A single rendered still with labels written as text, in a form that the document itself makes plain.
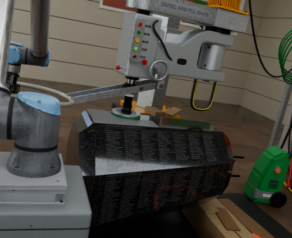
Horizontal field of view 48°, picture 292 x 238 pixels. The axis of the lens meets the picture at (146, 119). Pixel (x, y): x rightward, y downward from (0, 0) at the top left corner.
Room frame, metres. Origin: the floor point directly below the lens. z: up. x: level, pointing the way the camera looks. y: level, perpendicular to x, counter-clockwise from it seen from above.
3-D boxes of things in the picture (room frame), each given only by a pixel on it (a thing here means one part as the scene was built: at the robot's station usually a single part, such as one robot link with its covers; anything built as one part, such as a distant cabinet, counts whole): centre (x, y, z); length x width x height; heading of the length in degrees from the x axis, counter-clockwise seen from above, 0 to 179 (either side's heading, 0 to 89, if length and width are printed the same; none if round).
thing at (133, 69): (2.42, 0.08, 1.36); 0.36 x 0.22 x 0.45; 119
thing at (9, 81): (1.85, 0.80, 1.06); 0.09 x 0.08 x 0.12; 60
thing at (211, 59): (2.70, -0.42, 1.39); 0.19 x 0.19 x 0.20
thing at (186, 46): (2.56, -0.20, 1.35); 0.74 x 0.23 x 0.49; 119
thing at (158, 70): (2.34, -0.01, 1.24); 0.15 x 0.10 x 0.15; 119
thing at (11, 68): (1.86, 0.80, 1.14); 0.10 x 0.09 x 0.05; 150
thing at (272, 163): (3.31, -1.38, 0.43); 0.35 x 0.35 x 0.87; 8
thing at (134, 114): (2.38, 0.15, 0.89); 0.21 x 0.21 x 0.01
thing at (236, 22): (2.55, -0.15, 1.66); 0.96 x 0.25 x 0.17; 119
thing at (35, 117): (1.13, 0.39, 1.10); 0.17 x 0.15 x 0.18; 107
